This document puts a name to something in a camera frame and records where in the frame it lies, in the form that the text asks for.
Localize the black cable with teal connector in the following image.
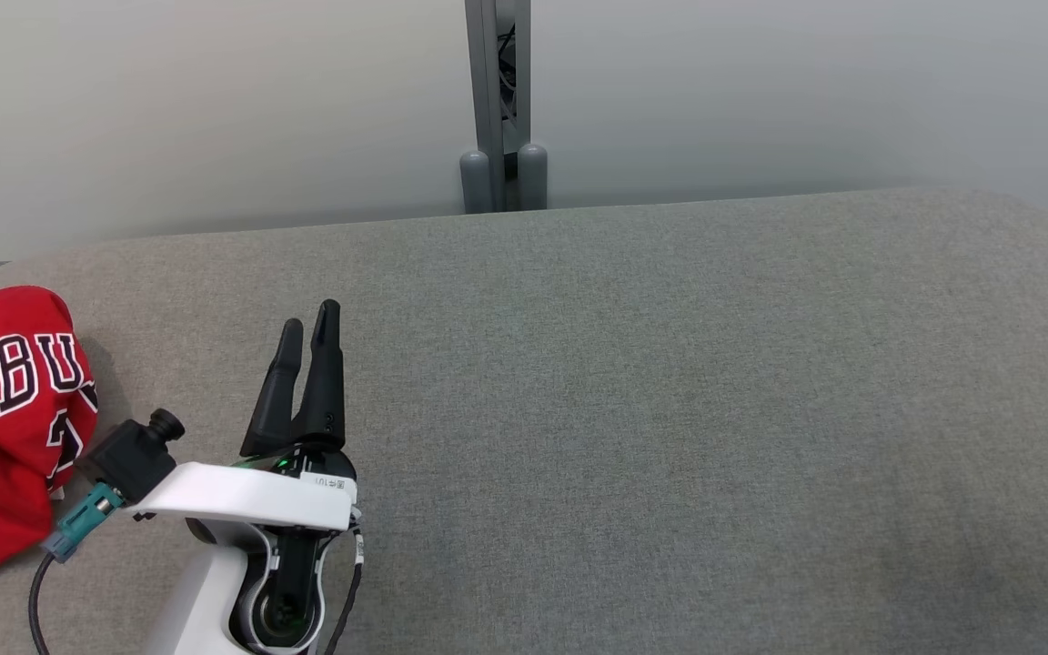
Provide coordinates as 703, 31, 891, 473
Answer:
28, 482, 125, 655

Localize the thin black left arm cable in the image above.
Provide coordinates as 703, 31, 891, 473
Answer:
324, 519, 367, 655

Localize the grey metal partition post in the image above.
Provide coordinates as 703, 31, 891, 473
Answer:
458, 0, 550, 215

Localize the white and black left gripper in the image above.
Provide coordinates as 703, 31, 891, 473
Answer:
128, 299, 359, 547

